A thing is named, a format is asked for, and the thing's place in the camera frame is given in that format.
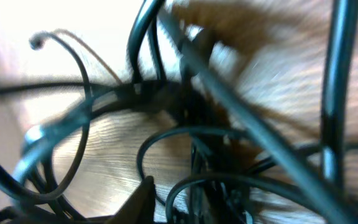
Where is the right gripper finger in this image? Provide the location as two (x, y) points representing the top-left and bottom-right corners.
(105, 176), (156, 224)

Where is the black multi-plug cable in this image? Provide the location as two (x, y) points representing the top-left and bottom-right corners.
(0, 0), (358, 224)

